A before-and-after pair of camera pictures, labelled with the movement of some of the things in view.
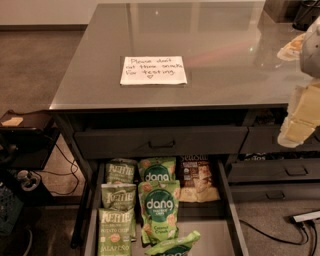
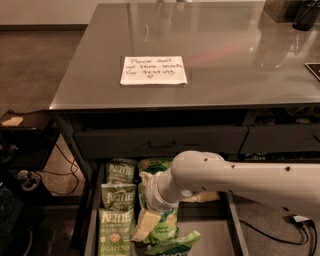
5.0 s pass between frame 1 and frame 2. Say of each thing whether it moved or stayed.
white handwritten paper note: stayed
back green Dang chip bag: stayed
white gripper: moved
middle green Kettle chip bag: stayed
